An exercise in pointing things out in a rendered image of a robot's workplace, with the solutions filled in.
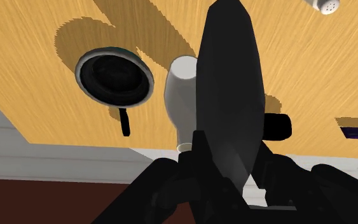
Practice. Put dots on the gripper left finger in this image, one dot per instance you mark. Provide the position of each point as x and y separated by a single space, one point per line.
166 186

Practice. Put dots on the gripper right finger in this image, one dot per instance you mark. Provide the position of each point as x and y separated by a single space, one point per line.
321 192

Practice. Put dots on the black pointed oblong object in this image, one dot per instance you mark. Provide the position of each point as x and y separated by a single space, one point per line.
228 93

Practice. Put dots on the black cylinder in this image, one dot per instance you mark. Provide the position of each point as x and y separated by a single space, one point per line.
278 127

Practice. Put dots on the white bottle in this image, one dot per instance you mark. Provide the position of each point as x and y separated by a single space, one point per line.
178 102

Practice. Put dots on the black mug with grey rim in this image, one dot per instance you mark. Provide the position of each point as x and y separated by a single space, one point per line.
115 77

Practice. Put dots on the white shaker with holes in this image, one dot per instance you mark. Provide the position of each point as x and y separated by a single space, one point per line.
326 5

